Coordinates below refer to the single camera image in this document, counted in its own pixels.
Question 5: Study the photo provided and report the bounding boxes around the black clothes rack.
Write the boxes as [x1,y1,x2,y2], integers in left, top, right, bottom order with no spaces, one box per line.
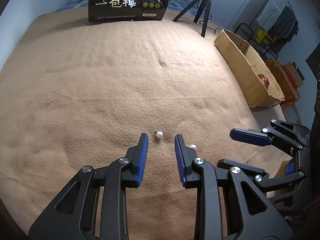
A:
[233,0,299,61]

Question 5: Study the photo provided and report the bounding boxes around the dark hanging clothes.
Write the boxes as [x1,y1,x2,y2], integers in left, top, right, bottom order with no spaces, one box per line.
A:
[267,7,299,54]

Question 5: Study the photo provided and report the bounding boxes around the black low metal rack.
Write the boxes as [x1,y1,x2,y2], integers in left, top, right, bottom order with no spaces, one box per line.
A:
[234,23,278,60]

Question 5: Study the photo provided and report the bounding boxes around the brown cardboard box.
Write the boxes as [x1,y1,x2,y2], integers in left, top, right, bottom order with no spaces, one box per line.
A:
[214,29,285,108]

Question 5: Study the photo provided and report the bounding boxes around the yellow box on rack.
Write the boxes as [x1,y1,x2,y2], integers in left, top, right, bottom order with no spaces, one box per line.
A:
[255,28,273,46]

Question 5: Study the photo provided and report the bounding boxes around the striped hanging towel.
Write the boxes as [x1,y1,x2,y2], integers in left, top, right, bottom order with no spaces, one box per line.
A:
[256,0,286,31]

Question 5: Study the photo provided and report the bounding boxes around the orange cloth covered box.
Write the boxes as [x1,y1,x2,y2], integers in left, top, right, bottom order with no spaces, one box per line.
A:
[265,59,300,110]

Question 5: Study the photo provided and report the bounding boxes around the black power cable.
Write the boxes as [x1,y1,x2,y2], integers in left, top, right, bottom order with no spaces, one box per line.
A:
[198,0,223,34]

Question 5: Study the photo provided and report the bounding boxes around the black gold snack bag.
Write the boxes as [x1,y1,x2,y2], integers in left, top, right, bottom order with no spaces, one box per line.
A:
[88,0,169,23]

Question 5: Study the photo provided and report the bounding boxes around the white pearl earring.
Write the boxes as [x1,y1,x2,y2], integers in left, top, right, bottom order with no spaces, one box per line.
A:
[189,144,197,150]
[150,127,164,139]

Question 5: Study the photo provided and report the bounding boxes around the red strap wristwatch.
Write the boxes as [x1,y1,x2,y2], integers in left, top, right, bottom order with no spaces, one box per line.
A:
[258,74,270,89]

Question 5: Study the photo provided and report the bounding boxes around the black tripod stand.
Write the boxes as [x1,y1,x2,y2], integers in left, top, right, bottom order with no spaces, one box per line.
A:
[172,0,212,37]

